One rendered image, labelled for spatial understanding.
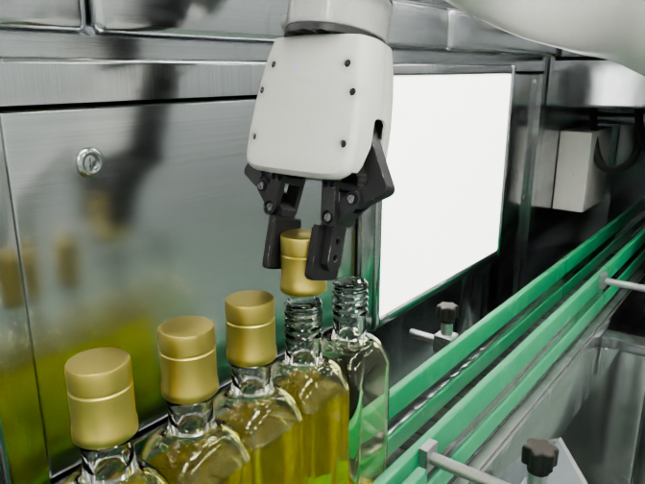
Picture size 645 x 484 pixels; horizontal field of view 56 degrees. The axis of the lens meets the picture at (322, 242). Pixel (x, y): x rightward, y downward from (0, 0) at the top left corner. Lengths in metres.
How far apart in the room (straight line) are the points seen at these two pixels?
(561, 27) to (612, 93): 0.83
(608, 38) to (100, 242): 0.39
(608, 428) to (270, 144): 1.20
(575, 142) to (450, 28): 0.64
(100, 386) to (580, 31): 0.39
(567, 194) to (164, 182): 1.13
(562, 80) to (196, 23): 0.95
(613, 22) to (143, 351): 0.43
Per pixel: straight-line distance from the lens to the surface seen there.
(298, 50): 0.45
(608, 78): 1.34
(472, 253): 1.05
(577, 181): 1.49
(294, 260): 0.44
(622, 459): 1.55
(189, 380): 0.38
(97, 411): 0.35
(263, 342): 0.42
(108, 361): 0.35
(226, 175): 0.56
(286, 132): 0.44
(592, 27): 0.49
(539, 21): 0.53
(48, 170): 0.46
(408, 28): 0.81
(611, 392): 1.48
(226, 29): 0.56
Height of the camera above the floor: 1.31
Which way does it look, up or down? 16 degrees down
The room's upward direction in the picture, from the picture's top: straight up
